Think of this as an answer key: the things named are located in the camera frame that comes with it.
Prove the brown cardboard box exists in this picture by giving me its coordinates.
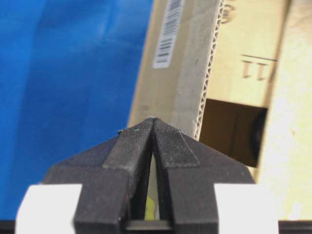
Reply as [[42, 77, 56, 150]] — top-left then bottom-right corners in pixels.
[[128, 0, 312, 221]]

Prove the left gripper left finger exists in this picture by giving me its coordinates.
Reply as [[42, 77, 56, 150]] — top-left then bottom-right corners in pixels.
[[42, 118, 153, 234]]

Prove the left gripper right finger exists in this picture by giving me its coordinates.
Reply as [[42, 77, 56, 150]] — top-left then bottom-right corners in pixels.
[[151, 118, 254, 234]]

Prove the left yellow wire spool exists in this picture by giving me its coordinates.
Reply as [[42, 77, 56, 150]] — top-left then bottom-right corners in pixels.
[[144, 196, 156, 220]]

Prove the blue table cloth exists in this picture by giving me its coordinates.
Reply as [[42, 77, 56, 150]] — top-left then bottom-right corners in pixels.
[[0, 0, 153, 220]]

